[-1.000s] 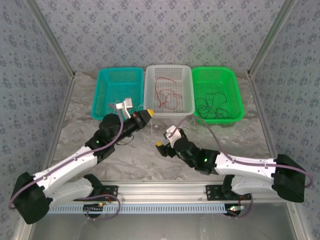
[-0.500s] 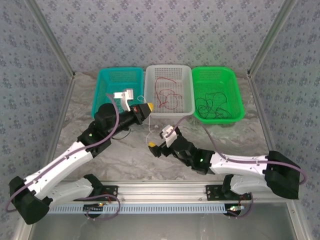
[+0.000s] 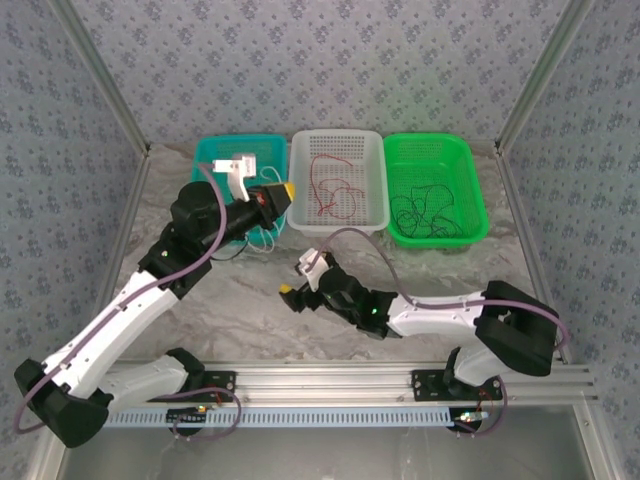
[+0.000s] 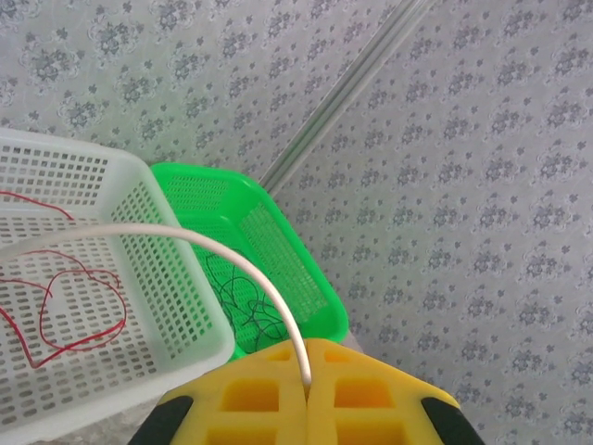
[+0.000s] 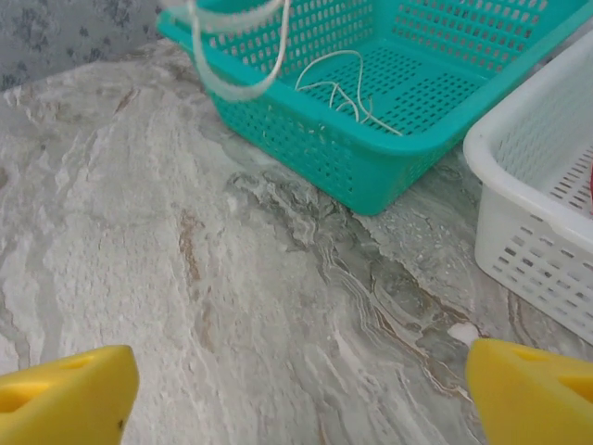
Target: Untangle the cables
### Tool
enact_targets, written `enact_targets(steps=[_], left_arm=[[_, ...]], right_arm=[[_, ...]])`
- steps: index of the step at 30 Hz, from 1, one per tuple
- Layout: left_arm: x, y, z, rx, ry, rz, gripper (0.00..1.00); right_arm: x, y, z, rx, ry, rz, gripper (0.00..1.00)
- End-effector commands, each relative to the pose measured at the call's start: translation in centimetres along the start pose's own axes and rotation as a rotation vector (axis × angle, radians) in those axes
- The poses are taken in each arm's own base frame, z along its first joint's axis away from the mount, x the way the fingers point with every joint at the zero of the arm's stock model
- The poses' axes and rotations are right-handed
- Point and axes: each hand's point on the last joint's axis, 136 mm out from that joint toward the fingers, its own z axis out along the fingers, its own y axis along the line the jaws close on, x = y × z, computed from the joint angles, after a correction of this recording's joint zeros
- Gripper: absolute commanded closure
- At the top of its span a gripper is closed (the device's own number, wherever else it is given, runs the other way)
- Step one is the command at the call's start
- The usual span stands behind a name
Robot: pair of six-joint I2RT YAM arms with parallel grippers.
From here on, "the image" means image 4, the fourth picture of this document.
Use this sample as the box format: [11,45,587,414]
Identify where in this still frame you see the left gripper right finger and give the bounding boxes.
[303,339,486,445]

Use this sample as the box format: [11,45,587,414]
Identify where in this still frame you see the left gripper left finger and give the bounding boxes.
[127,339,310,445]

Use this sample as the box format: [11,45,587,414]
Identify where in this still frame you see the thin red cable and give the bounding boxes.
[0,189,129,370]

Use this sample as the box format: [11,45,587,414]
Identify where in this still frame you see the thin black cable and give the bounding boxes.
[203,252,291,353]

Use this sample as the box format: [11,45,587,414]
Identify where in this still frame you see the thin white cable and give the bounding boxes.
[0,223,314,388]

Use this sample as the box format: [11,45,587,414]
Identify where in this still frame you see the green plastic basket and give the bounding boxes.
[150,161,349,362]

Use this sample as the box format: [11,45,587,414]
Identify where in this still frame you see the white plastic basket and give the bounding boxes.
[0,127,237,439]

